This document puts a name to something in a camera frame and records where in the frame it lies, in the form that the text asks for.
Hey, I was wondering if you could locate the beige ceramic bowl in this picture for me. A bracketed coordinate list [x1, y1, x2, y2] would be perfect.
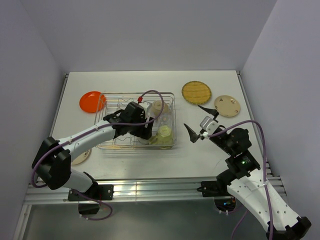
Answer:
[149, 100, 170, 118]

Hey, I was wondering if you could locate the yellow woven-pattern plate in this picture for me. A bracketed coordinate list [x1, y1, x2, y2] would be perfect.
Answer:
[181, 81, 212, 105]

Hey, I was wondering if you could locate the pale green mug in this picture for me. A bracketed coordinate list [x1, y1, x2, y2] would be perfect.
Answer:
[149, 125, 173, 145]

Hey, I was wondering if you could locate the metal tin cup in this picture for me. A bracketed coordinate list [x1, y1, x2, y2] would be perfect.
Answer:
[137, 137, 150, 145]

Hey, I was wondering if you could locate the clear drinking glass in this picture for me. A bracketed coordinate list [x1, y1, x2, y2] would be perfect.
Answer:
[157, 113, 172, 128]

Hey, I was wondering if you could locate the orange plastic plate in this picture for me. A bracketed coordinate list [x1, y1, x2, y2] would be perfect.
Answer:
[79, 91, 107, 114]

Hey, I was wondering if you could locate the cream plate with writing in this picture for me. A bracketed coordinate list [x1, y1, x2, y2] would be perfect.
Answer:
[71, 149, 92, 166]

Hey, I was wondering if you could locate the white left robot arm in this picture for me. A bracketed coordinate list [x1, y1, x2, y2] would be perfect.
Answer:
[31, 101, 155, 200]

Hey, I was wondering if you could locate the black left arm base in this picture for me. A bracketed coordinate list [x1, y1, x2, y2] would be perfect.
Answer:
[67, 184, 114, 219]

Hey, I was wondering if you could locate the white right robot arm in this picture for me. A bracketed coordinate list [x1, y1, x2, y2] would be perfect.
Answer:
[186, 107, 312, 240]

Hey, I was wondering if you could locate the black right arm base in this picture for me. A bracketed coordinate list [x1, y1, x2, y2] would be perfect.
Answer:
[196, 180, 226, 198]

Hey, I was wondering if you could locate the beige floral plate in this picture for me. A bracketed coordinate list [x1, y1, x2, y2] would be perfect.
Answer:
[213, 95, 241, 118]

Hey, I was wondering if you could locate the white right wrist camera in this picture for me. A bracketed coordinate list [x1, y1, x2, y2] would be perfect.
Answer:
[199, 116, 219, 138]

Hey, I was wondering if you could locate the wire dish rack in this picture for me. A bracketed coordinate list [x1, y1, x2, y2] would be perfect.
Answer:
[94, 92, 177, 150]

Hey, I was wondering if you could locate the aluminium front rail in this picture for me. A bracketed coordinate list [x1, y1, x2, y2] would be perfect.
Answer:
[24, 174, 287, 205]

